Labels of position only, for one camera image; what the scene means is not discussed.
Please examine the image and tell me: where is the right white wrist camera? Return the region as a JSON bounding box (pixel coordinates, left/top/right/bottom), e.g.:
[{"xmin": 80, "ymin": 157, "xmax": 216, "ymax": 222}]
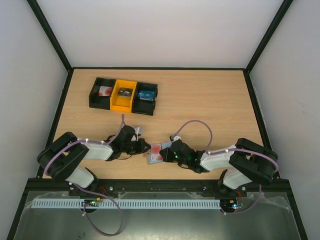
[{"xmin": 169, "ymin": 135, "xmax": 181, "ymax": 142}]

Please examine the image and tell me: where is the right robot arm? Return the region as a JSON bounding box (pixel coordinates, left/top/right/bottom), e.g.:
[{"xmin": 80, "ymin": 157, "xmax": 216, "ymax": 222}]
[{"xmin": 159, "ymin": 138, "xmax": 279, "ymax": 196}]

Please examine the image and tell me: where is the left black bin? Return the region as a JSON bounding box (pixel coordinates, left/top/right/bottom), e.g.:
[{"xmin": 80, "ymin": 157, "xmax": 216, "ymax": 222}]
[{"xmin": 88, "ymin": 77, "xmax": 116, "ymax": 110}]

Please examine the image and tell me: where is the yellow bin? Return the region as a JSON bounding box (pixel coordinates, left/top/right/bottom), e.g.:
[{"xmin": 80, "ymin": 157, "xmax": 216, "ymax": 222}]
[{"xmin": 110, "ymin": 79, "xmax": 137, "ymax": 113}]

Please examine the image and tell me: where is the white red holder card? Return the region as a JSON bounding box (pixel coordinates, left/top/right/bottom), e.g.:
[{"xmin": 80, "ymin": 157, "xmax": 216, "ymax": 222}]
[{"xmin": 98, "ymin": 85, "xmax": 113, "ymax": 97}]

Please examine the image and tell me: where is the blue VIP card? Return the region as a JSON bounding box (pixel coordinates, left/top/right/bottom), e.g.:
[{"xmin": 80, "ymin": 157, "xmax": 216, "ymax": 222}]
[{"xmin": 137, "ymin": 90, "xmax": 155, "ymax": 101}]

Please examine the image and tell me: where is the right black bin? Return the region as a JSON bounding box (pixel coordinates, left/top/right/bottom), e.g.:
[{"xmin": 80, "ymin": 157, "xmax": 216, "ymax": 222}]
[{"xmin": 131, "ymin": 82, "xmax": 158, "ymax": 116}]

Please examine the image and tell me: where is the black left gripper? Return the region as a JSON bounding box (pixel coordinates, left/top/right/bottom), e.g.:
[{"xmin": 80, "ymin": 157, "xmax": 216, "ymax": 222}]
[{"xmin": 122, "ymin": 138, "xmax": 151, "ymax": 156}]

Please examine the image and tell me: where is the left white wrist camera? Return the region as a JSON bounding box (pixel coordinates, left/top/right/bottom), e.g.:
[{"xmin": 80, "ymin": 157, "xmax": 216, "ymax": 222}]
[{"xmin": 134, "ymin": 127, "xmax": 143, "ymax": 137}]

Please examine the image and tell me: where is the black aluminium frame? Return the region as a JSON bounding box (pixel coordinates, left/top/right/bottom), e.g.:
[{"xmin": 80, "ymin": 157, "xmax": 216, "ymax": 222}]
[{"xmin": 7, "ymin": 0, "xmax": 308, "ymax": 240}]

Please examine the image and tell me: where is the black stripe back card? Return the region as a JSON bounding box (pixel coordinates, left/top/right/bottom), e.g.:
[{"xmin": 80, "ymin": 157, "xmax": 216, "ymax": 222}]
[{"xmin": 118, "ymin": 87, "xmax": 133, "ymax": 98}]

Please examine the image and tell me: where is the metal front plate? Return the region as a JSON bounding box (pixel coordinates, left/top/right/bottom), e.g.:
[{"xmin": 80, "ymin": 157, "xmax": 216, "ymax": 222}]
[{"xmin": 14, "ymin": 191, "xmax": 300, "ymax": 240}]

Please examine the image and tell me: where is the black bin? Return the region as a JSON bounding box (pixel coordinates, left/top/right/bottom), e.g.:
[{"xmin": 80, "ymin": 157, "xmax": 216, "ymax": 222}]
[
  {"xmin": 131, "ymin": 82, "xmax": 158, "ymax": 116},
  {"xmin": 88, "ymin": 77, "xmax": 116, "ymax": 110}
]

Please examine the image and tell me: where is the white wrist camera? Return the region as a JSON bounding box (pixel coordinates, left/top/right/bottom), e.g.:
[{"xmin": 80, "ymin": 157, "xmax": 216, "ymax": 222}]
[
  {"xmin": 169, "ymin": 135, "xmax": 181, "ymax": 142},
  {"xmin": 134, "ymin": 127, "xmax": 143, "ymax": 137}
]

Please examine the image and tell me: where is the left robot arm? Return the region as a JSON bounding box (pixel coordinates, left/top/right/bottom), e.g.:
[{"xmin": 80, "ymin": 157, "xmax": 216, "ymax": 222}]
[{"xmin": 37, "ymin": 125, "xmax": 151, "ymax": 189}]

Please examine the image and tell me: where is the light blue cable duct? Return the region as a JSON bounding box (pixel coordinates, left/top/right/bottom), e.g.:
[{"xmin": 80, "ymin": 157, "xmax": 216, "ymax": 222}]
[{"xmin": 31, "ymin": 198, "xmax": 221, "ymax": 210}]

